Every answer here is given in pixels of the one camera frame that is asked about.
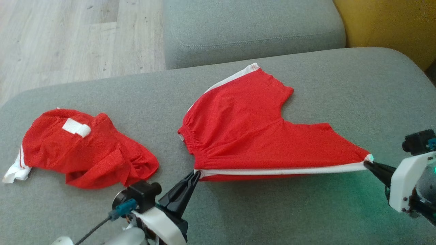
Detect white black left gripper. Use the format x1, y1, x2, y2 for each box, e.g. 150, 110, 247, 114
131, 171, 201, 245

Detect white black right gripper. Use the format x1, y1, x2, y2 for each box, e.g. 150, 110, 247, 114
363, 151, 436, 214

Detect red shorts white stripe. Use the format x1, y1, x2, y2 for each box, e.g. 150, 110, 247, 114
177, 63, 374, 182

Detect red basketball jersey white sleeves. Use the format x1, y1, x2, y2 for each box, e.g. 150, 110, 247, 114
3, 108, 160, 190

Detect yellow sofa cushion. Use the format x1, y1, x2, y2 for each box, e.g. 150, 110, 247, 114
333, 0, 436, 72

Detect grey sofa cushion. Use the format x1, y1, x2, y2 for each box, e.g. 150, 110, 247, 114
163, 0, 347, 70

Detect black cable teal connector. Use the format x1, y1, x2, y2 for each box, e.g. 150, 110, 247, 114
73, 199, 138, 245

